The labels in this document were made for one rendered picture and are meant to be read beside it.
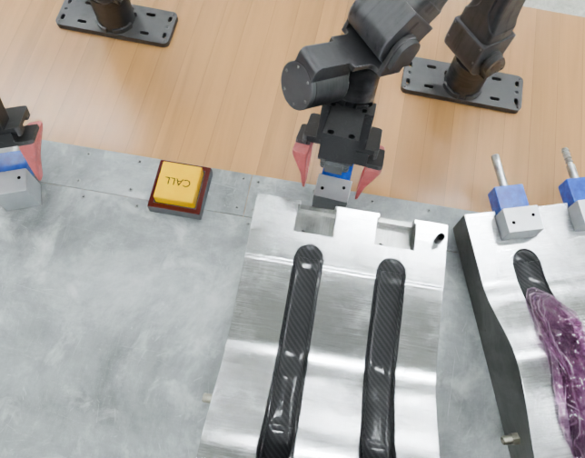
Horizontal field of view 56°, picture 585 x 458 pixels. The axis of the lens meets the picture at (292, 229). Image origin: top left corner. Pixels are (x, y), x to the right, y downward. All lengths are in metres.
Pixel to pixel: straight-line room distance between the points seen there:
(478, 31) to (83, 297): 0.67
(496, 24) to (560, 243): 0.31
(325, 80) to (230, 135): 0.29
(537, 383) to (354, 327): 0.23
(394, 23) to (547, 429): 0.50
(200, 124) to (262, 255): 0.29
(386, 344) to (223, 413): 0.22
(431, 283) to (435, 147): 0.27
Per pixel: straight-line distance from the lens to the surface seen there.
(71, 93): 1.00
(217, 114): 0.93
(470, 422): 0.81
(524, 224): 0.81
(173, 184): 0.83
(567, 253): 0.86
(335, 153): 0.65
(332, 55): 0.65
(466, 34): 0.86
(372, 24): 0.66
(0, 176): 0.89
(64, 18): 1.09
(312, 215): 0.77
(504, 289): 0.80
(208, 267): 0.81
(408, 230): 0.78
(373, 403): 0.69
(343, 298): 0.71
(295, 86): 0.66
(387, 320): 0.72
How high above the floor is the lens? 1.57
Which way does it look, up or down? 69 degrees down
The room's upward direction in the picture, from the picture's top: 4 degrees clockwise
